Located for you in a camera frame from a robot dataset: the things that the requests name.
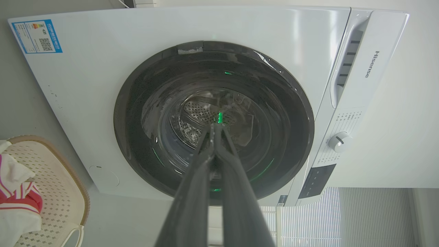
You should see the white perforated laundry basket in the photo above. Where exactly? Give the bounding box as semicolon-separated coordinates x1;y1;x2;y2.
0;135;91;247

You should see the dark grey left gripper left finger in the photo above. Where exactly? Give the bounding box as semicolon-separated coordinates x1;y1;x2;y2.
154;123;216;247

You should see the white red striped garment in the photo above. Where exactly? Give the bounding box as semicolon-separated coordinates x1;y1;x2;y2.
0;140;43;247

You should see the dark round washing machine door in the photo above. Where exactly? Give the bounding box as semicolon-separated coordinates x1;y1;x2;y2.
114;41;315;205

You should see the white washing machine dial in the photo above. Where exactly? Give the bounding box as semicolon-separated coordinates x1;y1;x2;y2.
329;132;354;153

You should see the white Hisense washing machine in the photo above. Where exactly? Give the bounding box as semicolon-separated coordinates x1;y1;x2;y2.
8;5;410;207

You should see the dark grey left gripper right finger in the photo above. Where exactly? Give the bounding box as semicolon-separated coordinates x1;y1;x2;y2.
215;123;276;247

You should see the blue energy label sticker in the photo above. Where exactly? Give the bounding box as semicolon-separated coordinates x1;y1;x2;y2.
11;19;63;54

